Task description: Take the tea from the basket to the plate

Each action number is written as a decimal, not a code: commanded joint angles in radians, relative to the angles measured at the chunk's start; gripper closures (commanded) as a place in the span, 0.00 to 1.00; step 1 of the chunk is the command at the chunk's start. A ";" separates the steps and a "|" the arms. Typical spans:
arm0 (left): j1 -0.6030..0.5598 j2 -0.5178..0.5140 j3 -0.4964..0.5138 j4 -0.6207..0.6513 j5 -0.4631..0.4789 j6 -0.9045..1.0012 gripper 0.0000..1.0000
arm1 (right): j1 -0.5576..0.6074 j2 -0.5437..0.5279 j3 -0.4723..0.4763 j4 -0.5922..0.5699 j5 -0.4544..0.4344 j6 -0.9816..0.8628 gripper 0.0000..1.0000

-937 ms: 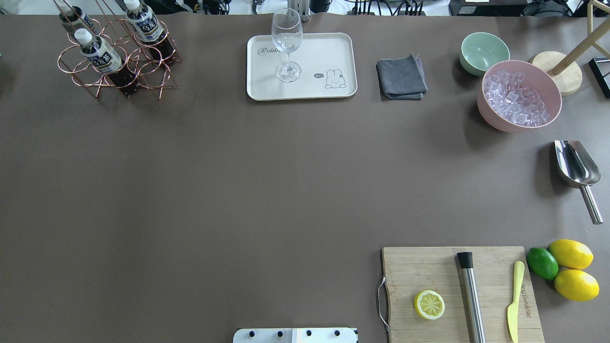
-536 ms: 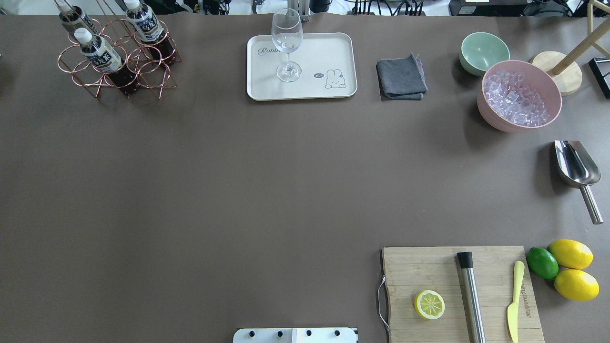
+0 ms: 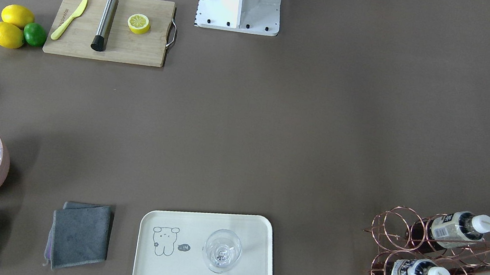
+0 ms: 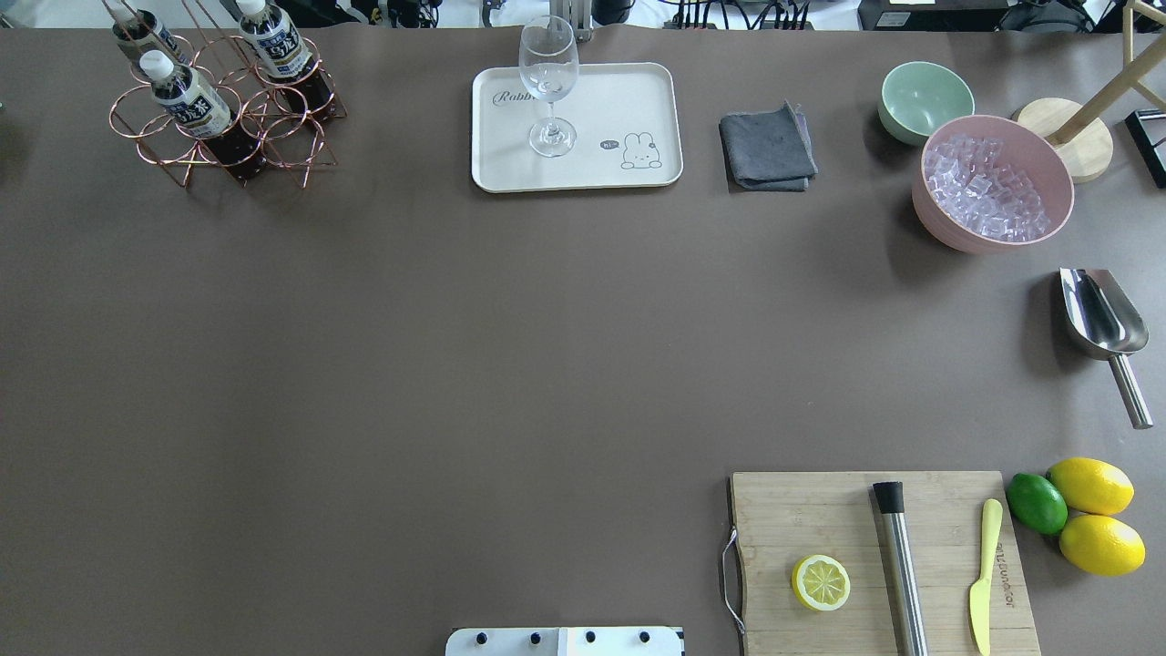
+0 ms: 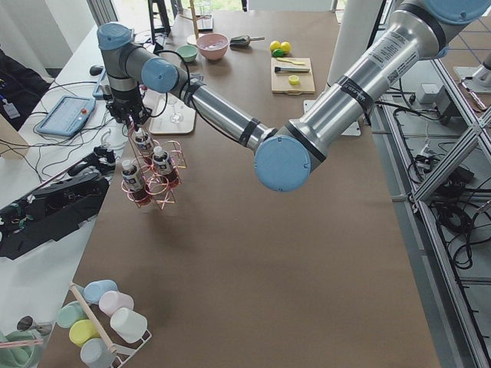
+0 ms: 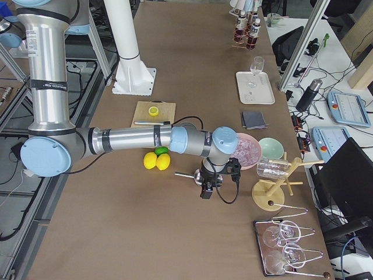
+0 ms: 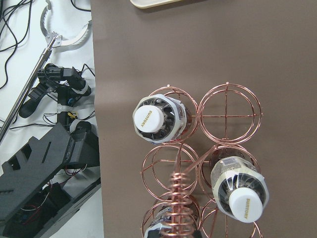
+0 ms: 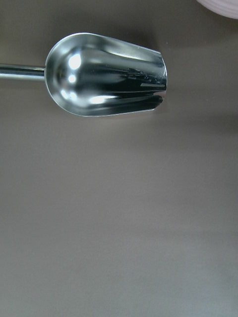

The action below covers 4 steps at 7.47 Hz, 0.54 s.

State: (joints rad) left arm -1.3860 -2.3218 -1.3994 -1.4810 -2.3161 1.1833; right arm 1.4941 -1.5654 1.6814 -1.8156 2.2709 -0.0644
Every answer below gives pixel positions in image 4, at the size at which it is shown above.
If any copper wire bottle basket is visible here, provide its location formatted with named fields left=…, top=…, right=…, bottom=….
left=104, top=1, right=347, bottom=186

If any tea bottle white cap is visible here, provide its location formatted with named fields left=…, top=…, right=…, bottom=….
left=140, top=51, right=267, bottom=181

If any white rabbit tray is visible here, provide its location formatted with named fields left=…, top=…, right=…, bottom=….
left=471, top=62, right=683, bottom=192

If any grey folded cloth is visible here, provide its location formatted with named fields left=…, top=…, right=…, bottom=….
left=718, top=101, right=819, bottom=192

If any bamboo cutting board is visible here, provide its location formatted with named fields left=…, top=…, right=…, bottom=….
left=730, top=472, right=1005, bottom=655

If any clear wine glass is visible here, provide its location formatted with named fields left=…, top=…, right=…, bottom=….
left=519, top=14, right=580, bottom=158

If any half lemon slice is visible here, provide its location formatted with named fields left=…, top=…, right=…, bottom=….
left=791, top=555, right=851, bottom=613

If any steel muddler black tip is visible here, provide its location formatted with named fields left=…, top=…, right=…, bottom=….
left=872, top=481, right=930, bottom=655

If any green ceramic bowl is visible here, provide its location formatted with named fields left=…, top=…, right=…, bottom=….
left=878, top=61, right=976, bottom=146

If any pink bowl of ice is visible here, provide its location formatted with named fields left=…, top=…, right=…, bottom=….
left=912, top=115, right=1075, bottom=254

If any yellow plastic knife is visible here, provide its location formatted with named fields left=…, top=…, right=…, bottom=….
left=967, top=498, right=1003, bottom=655

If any green lime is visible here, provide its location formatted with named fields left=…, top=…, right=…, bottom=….
left=1005, top=473, right=1068, bottom=536

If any steel ice scoop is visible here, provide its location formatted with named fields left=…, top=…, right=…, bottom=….
left=1059, top=267, right=1154, bottom=429

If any upper yellow lemon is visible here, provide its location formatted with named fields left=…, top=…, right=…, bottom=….
left=1046, top=456, right=1135, bottom=516

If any yellow lemon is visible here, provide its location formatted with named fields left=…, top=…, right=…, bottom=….
left=1059, top=515, right=1146, bottom=577
left=1046, top=456, right=1135, bottom=516

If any wooden cup tree stand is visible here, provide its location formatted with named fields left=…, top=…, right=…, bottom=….
left=1012, top=1, right=1165, bottom=183

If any lower yellow lemon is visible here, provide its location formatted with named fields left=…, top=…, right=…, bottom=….
left=1059, top=515, right=1146, bottom=577

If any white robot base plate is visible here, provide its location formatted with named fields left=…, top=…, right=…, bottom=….
left=445, top=625, right=686, bottom=655

